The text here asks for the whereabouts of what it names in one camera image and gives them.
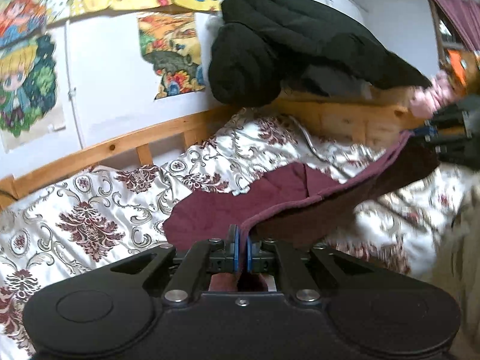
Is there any black puffer jacket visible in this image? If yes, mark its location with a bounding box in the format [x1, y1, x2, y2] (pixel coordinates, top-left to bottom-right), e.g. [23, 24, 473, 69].
[208, 0, 431, 107]

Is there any wooden bed frame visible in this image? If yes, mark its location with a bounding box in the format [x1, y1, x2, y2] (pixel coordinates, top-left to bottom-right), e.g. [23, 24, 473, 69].
[1, 93, 424, 210]

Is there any red-haired cartoon girl poster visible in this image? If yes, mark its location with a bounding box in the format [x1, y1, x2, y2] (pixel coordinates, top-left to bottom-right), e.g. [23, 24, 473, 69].
[0, 0, 47, 48]

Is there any blonde cartoon girl poster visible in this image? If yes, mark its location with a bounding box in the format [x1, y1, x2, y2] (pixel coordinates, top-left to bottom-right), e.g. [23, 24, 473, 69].
[1, 33, 65, 153]

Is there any maroon window curtain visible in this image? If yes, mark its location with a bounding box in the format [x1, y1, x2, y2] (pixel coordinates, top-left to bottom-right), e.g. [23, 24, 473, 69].
[427, 0, 479, 59]

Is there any autumn scene cartoon poster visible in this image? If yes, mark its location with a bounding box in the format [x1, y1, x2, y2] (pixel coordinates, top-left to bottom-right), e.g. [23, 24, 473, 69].
[137, 12, 206, 100]

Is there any pink fuzzy sleeve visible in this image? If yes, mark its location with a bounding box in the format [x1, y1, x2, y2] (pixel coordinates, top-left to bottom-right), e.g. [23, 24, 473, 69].
[409, 70, 459, 119]

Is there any maroon small garment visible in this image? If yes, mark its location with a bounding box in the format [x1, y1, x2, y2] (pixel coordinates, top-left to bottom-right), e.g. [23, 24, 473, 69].
[163, 129, 440, 293]

